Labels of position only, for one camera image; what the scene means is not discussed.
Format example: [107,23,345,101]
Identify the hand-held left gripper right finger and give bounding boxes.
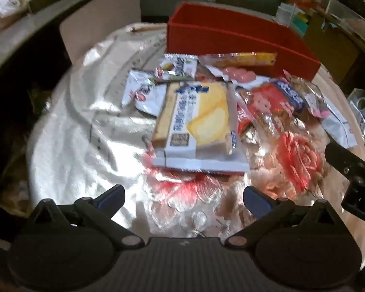
[223,185,344,248]

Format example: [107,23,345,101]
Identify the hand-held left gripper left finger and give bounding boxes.
[27,184,145,248]

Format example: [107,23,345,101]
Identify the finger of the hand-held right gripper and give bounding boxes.
[324,142,365,181]

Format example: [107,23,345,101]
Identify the red packet with blue label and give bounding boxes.
[236,77,308,134]

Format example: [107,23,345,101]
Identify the large white yellow cake packet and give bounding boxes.
[150,81,250,173]

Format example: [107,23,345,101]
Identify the clear packet of pink sausages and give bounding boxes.
[205,65,271,86]

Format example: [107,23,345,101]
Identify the yellow orange cracker packet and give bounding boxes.
[199,52,277,69]

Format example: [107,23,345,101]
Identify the red rectangular box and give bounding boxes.
[166,2,320,81]

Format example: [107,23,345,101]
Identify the silver white snack packet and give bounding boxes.
[319,103,358,149]

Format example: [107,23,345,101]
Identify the grey metal object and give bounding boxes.
[347,88,365,146]

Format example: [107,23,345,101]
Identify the clear crinkled snack wrapper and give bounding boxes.
[292,76,332,119]

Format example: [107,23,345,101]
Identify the floral satin tablecloth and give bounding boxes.
[26,23,365,241]

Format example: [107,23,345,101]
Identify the white packet with red print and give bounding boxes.
[121,69,168,118]

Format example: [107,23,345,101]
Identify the brown cardboard carton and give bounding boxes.
[304,12,359,82]

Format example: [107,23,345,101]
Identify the small green yellow snack packet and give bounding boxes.
[154,54,199,82]

